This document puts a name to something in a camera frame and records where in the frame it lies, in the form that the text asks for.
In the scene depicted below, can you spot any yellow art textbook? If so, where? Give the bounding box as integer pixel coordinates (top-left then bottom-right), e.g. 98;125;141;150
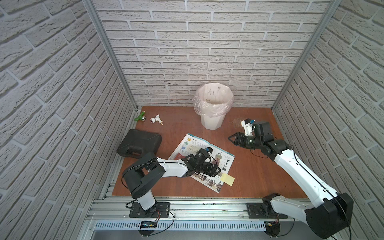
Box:
169;133;235;193

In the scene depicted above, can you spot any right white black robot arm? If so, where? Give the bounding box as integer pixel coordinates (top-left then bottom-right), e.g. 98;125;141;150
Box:
228;119;354;239

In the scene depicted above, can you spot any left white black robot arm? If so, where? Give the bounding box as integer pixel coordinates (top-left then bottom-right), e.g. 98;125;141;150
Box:
122;148;221;211

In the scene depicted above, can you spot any yellow sticky note on table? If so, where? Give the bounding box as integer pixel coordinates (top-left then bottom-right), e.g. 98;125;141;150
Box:
221;173;235;186

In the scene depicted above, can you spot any white trash bin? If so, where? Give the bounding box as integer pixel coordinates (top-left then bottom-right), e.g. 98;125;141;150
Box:
194;82;234;131

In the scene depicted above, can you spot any clear pink bin liner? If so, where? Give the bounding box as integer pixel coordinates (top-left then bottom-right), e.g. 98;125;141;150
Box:
192;82;235;118

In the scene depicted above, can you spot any white pipe fitting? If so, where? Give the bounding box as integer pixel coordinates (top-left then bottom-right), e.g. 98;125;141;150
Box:
150;115;164;125

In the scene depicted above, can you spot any black plastic tool case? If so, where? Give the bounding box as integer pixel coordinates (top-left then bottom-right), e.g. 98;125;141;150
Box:
117;129;162;159

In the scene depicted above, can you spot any green pipe fitting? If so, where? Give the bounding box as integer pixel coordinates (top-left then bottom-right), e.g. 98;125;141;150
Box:
134;111;146;122

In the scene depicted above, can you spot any left controller board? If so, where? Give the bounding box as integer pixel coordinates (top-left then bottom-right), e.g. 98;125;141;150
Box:
140;221;158;230

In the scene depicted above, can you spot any controller board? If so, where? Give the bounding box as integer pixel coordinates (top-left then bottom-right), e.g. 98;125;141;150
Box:
140;221;158;230
264;222;281;238

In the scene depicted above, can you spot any right controller board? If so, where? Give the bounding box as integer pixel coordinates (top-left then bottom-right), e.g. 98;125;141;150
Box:
264;222;281;238

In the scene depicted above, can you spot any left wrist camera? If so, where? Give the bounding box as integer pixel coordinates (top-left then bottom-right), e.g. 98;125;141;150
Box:
205;147;213;154

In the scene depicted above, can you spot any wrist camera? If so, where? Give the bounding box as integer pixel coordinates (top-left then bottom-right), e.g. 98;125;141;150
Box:
241;119;255;136
205;147;213;154

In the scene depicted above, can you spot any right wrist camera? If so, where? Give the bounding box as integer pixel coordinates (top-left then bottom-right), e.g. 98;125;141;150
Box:
241;119;255;136

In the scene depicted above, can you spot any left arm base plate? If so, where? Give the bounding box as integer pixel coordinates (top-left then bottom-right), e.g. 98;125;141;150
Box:
129;202;171;219

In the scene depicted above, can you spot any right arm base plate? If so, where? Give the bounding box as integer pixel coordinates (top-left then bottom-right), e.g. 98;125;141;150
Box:
246;203;289;220

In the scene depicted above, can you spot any aluminium frame rail front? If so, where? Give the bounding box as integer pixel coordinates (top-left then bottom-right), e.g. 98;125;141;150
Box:
85;196;332;223

